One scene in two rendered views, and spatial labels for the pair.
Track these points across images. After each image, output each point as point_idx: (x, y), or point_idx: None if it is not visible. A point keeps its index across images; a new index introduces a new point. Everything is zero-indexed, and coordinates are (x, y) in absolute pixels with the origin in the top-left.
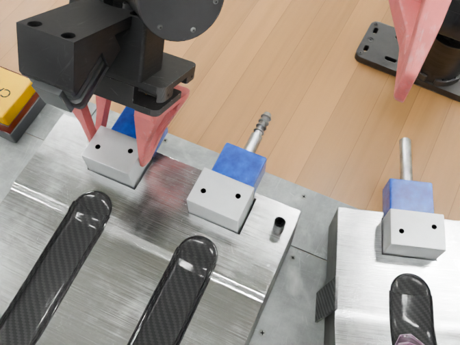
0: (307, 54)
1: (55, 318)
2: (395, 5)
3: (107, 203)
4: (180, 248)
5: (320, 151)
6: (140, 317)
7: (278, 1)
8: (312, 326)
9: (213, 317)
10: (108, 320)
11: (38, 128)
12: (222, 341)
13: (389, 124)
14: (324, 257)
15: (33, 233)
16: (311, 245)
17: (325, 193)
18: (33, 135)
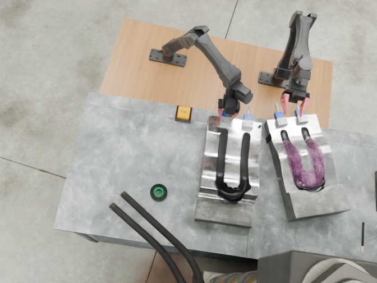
0: (246, 83)
1: (226, 152)
2: (281, 103)
3: (226, 130)
4: (243, 135)
5: (257, 108)
6: (240, 148)
7: None
8: (266, 144)
9: (253, 145)
10: (235, 150)
11: (193, 118)
12: (256, 148)
13: (270, 97)
14: (265, 131)
15: (215, 139)
16: (261, 129)
17: (261, 117)
18: (192, 120)
